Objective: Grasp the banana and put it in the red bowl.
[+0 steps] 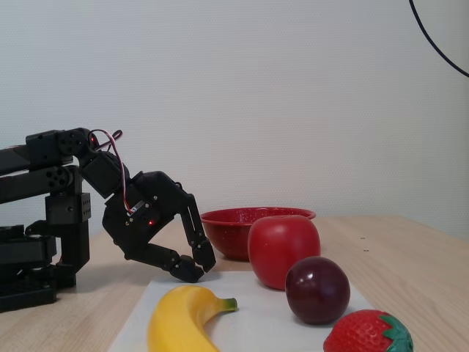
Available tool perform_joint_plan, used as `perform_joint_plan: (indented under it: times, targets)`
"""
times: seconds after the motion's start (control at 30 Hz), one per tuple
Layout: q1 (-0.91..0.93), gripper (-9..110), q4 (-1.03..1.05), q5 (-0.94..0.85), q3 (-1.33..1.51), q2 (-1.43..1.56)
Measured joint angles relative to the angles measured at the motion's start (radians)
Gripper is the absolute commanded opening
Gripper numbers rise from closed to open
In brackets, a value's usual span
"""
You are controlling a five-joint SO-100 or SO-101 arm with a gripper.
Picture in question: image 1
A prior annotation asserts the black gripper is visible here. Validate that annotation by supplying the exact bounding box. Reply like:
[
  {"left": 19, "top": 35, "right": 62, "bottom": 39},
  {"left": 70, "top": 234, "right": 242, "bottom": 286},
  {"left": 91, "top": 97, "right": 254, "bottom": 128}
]
[{"left": 101, "top": 170, "right": 218, "bottom": 285}]

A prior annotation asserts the white paper sheet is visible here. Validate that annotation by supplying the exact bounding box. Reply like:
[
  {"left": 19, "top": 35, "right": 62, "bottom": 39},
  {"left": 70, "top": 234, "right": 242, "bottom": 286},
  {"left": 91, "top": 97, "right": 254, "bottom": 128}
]
[{"left": 108, "top": 270, "right": 377, "bottom": 352}]

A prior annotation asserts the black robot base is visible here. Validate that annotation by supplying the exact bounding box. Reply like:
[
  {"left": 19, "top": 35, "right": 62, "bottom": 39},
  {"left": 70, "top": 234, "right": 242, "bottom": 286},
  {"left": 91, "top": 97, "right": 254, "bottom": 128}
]
[{"left": 0, "top": 224, "right": 78, "bottom": 315}]

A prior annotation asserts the thin black hanging cable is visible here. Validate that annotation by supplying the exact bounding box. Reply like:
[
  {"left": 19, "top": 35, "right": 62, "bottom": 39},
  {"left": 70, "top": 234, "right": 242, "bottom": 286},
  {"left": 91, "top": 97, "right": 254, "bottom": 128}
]
[{"left": 408, "top": 0, "right": 469, "bottom": 78}]

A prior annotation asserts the red toy strawberry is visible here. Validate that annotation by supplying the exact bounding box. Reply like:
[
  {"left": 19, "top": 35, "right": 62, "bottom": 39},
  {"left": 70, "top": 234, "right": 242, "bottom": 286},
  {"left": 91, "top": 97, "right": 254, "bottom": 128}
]
[{"left": 322, "top": 309, "right": 414, "bottom": 352}]

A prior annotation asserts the yellow toy banana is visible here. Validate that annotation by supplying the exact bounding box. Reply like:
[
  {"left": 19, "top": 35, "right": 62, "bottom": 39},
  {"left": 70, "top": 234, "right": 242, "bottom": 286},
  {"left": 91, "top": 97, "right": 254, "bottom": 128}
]
[{"left": 147, "top": 285, "right": 238, "bottom": 352}]

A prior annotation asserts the red white black servo wire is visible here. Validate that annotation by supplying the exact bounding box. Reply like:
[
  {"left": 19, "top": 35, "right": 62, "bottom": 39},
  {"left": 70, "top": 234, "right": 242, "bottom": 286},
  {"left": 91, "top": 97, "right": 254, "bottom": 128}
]
[{"left": 87, "top": 128, "right": 136, "bottom": 214}]

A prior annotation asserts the red speckled bowl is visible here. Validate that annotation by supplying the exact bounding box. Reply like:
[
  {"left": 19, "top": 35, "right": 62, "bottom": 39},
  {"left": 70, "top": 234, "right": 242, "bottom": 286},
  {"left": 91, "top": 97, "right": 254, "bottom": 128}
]
[{"left": 199, "top": 207, "right": 317, "bottom": 262}]

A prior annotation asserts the red toy apple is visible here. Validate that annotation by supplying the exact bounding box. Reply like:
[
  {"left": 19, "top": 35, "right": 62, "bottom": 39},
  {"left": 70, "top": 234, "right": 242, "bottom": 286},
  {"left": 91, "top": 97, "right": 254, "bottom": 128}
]
[{"left": 247, "top": 215, "right": 322, "bottom": 291}]

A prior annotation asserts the dark purple toy plum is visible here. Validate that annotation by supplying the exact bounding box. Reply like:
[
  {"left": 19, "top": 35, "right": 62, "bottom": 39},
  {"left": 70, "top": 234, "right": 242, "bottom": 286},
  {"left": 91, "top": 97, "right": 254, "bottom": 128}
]
[{"left": 284, "top": 256, "right": 352, "bottom": 326}]

